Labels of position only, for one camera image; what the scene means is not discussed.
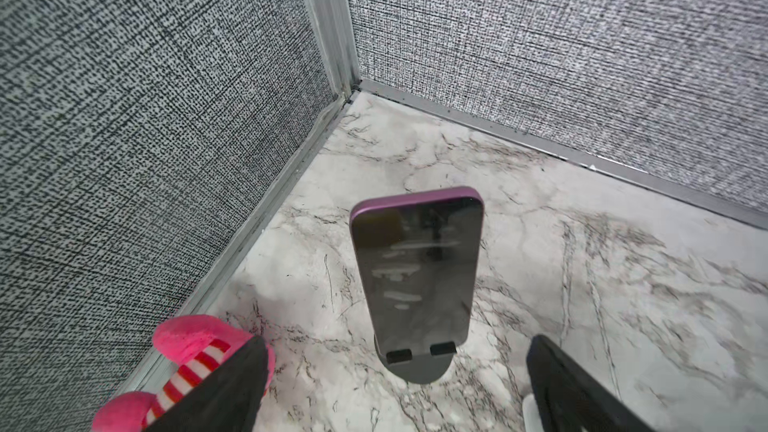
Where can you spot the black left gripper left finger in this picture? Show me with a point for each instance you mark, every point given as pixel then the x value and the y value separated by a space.
pixel 228 400

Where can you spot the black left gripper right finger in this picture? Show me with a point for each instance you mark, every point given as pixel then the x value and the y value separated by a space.
pixel 569 398

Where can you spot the phone pink case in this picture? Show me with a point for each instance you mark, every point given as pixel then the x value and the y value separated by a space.
pixel 417 256

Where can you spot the white phone stand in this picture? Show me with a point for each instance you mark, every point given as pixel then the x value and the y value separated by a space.
pixel 530 413

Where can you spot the dark grey round stand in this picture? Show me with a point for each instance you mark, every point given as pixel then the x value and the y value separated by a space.
pixel 418 369

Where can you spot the pink striped plush toy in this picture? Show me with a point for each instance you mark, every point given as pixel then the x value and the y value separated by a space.
pixel 197 345

